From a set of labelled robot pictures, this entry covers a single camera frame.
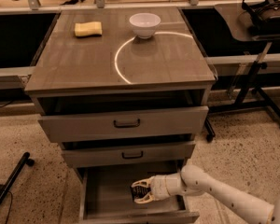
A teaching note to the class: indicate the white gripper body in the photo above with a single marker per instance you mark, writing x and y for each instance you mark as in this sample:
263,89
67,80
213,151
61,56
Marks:
159,187

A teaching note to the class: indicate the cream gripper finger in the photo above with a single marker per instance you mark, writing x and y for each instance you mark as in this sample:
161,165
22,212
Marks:
148,198
143,183

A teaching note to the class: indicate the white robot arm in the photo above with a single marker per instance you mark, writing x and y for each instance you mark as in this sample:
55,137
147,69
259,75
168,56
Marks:
191,180

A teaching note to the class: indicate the middle grey drawer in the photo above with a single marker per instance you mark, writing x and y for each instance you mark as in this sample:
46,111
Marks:
103,156

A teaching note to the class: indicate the grey drawer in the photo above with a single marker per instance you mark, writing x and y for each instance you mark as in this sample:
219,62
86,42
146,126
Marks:
103,156
99,126
106,197

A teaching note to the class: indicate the bottom grey drawer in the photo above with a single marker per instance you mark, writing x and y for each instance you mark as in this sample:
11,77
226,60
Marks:
106,197

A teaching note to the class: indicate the top grey drawer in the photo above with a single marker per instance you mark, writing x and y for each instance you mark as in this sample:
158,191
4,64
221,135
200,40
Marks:
99,126

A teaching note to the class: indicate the grey drawer cabinet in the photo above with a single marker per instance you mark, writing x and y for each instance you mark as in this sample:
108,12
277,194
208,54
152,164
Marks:
118,71

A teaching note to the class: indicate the black stand with side table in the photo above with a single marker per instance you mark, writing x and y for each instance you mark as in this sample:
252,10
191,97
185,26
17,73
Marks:
243,29

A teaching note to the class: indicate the black wheeled leg left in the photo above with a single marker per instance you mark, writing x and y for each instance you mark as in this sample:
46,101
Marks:
5,188

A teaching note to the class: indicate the white bowl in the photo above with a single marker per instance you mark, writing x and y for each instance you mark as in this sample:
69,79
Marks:
144,25

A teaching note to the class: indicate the yellow sponge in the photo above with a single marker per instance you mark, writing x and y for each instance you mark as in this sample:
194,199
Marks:
88,28

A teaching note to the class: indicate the black VR headset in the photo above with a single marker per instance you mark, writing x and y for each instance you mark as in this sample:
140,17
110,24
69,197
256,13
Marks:
265,16

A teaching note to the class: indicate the black middle drawer handle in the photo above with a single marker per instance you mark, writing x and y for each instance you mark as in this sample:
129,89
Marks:
133,155

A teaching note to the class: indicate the black drawer handle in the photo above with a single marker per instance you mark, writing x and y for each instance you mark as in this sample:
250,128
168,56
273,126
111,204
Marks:
126,124
133,155

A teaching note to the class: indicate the black top drawer handle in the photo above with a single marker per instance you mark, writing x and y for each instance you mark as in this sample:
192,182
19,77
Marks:
126,124

